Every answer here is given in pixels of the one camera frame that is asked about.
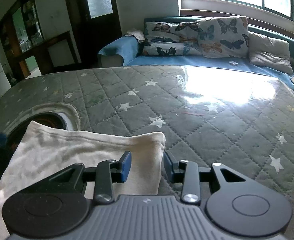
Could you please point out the dark door with frosted glass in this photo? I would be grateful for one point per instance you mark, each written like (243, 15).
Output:
(95, 24)

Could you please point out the beige plain cushion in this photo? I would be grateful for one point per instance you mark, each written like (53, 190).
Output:
(269, 52)

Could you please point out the cream white garment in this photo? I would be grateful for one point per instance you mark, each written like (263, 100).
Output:
(91, 148)

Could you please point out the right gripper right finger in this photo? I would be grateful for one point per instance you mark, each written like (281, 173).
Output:
(185, 172)

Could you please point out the dark wooden display cabinet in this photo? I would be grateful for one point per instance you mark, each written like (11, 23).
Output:
(22, 37)

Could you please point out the square butterfly print cushion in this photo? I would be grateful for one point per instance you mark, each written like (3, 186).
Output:
(223, 37)

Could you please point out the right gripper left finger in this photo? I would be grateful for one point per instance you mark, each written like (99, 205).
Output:
(108, 172)

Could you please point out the blue covered sofa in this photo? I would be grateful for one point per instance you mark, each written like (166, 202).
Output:
(127, 51)

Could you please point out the long butterfly print cushion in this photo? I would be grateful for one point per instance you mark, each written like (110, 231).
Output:
(171, 39)

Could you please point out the black round induction cooktop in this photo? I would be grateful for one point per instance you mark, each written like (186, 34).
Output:
(32, 152)

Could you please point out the grey quilted star table cover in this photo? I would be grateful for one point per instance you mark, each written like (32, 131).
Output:
(241, 119)

